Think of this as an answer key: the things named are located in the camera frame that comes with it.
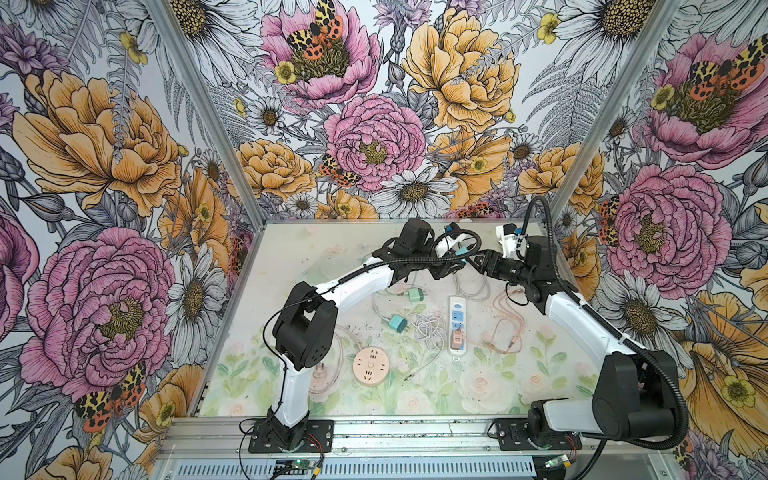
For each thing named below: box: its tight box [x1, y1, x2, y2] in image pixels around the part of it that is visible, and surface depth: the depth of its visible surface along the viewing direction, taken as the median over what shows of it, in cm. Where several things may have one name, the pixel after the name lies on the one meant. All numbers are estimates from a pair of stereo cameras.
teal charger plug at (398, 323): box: [388, 314, 408, 333], surface depth 93 cm
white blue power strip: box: [448, 296, 467, 356], surface depth 93 cm
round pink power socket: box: [352, 347, 390, 385], surface depth 85 cm
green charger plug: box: [408, 287, 424, 303], surface depth 101 cm
